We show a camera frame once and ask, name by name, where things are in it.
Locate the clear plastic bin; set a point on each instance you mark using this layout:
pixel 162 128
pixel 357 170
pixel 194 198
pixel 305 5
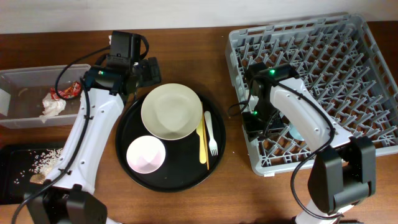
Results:
pixel 28 87

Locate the spilled rice grains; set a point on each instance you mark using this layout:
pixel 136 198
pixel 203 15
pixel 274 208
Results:
pixel 38 161

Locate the brown cookie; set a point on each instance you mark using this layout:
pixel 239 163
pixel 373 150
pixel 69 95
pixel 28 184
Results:
pixel 37 179

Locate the light blue cup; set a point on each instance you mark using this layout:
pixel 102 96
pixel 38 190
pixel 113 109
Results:
pixel 293 131

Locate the grey dishwasher rack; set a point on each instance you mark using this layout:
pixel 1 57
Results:
pixel 342 68

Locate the wooden chopstick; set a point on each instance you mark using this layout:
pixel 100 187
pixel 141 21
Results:
pixel 205 138

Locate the white label on bin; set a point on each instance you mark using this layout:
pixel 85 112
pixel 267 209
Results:
pixel 5 98

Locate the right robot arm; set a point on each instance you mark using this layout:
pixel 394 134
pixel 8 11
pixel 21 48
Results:
pixel 344 167

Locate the yellow plastic knife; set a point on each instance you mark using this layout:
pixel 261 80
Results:
pixel 202 153

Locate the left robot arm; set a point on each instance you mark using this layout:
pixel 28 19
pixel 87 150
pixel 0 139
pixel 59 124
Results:
pixel 67 194

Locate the small pink bowl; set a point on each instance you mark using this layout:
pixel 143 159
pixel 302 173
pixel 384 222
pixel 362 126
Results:
pixel 145 154

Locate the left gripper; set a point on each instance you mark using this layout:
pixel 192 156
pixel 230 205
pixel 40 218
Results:
pixel 150 72

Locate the round black tray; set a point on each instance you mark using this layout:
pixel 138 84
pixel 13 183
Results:
pixel 181 169

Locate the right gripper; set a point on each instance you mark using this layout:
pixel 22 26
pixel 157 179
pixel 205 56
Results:
pixel 253 125

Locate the white plastic fork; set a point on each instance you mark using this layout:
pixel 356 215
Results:
pixel 212 142

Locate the white tissue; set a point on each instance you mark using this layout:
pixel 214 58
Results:
pixel 52 107

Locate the black rectangular bin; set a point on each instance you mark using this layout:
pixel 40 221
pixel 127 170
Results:
pixel 14 193

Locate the large beige plate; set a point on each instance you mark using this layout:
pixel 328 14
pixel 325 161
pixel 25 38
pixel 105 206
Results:
pixel 171 111

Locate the red snack wrapper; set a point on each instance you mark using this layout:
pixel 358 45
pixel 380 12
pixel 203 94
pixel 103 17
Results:
pixel 74 90

